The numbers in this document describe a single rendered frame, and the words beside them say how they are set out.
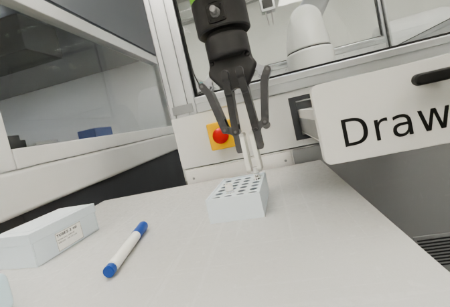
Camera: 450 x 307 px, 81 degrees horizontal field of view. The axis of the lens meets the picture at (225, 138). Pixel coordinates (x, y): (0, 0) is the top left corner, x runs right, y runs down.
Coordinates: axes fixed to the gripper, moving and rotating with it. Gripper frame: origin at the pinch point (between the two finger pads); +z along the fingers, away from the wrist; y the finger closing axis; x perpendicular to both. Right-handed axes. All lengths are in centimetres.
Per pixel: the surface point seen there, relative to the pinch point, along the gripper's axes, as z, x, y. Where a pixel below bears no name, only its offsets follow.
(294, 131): 0.3, 25.3, 8.5
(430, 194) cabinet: 23, 27, 38
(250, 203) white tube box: 6.3, -8.9, -0.4
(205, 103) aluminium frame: -12.2, 24.1, -13.1
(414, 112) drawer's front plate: -1.7, -7.6, 22.7
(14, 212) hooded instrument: 3, 0, -55
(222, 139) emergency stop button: -2.1, 16.8, -8.7
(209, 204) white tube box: 5.5, -8.9, -6.6
